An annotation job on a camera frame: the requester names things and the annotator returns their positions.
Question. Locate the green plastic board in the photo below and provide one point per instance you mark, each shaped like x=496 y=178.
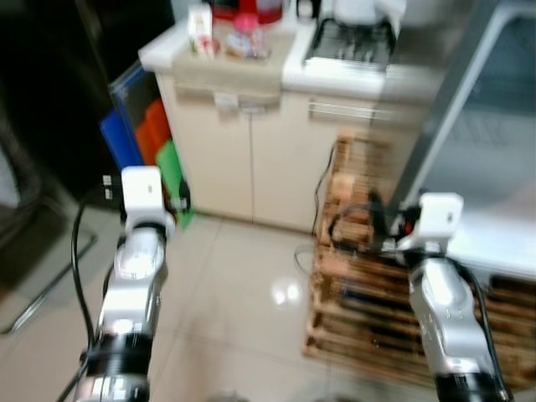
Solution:
x=173 y=172

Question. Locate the red kitchen appliance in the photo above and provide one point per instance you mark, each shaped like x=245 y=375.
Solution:
x=247 y=8

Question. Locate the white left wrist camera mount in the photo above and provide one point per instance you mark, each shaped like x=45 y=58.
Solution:
x=142 y=193

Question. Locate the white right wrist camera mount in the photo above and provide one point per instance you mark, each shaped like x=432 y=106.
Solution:
x=440 y=216

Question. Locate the wooden slatted rack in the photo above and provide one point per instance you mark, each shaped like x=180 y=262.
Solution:
x=360 y=318

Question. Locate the blue plastic board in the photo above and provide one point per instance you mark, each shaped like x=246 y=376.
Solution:
x=117 y=138

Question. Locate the steel gas stove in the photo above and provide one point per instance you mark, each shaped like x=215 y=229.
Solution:
x=352 y=46

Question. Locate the metal tube chair frame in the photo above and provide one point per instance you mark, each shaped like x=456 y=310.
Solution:
x=33 y=301

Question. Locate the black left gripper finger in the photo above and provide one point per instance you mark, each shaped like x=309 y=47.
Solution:
x=179 y=201
x=108 y=188

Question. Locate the cream kitchen cabinet with counter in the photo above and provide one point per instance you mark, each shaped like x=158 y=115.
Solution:
x=276 y=167

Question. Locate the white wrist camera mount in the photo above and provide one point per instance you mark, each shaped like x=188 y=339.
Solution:
x=142 y=193
x=440 y=216

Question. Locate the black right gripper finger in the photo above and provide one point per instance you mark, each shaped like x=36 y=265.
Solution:
x=375 y=205

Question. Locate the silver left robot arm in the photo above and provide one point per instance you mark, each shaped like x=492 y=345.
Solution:
x=134 y=268

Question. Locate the white milk carton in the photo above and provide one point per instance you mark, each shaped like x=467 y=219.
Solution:
x=201 y=32

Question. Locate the white pot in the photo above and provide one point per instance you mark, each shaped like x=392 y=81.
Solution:
x=364 y=8

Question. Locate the clear container with pink lid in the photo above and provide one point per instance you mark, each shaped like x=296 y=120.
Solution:
x=249 y=38

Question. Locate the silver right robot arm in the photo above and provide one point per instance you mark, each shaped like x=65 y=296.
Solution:
x=444 y=310

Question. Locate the orange plastic board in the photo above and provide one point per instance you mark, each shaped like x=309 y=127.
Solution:
x=153 y=130

